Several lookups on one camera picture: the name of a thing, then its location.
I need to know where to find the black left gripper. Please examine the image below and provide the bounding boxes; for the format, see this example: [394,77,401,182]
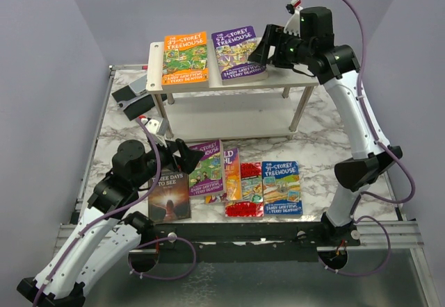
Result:
[134,133,205,188]

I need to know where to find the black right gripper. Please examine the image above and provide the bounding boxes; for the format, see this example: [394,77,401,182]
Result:
[248,24,312,69]

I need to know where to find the purple treehouse book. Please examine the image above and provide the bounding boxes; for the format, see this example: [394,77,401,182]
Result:
[188,140,226,197]
[211,26,268,85]

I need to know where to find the purple treehouse book front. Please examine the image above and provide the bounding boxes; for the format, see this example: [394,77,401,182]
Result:
[211,26,268,85]

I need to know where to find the roald dahl charlie book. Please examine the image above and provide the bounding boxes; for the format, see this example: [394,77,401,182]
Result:
[205,148,242,204]

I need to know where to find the orange 39-storey treehouse book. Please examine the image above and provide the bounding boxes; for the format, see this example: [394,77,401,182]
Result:
[161,31,209,90]

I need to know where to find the red treehouse book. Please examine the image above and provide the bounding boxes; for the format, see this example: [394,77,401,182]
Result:
[225,162,264,217]

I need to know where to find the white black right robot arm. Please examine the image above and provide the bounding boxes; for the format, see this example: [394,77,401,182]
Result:
[248,6,403,245]

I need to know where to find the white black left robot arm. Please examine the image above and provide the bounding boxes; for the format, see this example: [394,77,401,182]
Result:
[17,139,204,306]

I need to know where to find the dark three days book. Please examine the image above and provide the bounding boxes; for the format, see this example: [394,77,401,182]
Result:
[147,172,191,223]

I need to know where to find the white two-tier shelf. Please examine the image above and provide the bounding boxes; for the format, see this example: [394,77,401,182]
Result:
[147,42,318,142]

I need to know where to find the silver metal wrench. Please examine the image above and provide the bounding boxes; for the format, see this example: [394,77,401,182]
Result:
[117,94,147,111]

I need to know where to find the grey white device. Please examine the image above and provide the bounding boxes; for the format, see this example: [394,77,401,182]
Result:
[129,75,147,96]

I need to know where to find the black foam block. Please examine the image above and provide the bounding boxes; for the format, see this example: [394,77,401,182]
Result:
[112,85,155,121]

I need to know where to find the blue 91-storey treehouse book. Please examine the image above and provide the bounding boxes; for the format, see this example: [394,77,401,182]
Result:
[261,161,303,216]

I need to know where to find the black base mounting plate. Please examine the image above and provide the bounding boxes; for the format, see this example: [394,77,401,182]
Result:
[141,219,360,264]

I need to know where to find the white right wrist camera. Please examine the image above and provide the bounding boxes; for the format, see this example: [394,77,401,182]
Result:
[284,0,302,36]

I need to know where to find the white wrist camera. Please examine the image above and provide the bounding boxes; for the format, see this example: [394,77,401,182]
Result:
[138,115,169,147]
[284,0,302,36]

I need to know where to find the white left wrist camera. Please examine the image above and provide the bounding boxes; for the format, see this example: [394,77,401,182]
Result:
[138,115,169,147]

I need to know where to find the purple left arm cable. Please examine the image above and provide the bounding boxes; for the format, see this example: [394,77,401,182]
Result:
[33,117,196,304]

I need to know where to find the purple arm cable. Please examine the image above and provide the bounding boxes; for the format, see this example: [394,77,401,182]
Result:
[33,117,196,304]
[298,0,416,276]

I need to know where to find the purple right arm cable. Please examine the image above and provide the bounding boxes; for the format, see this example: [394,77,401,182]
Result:
[298,0,416,276]

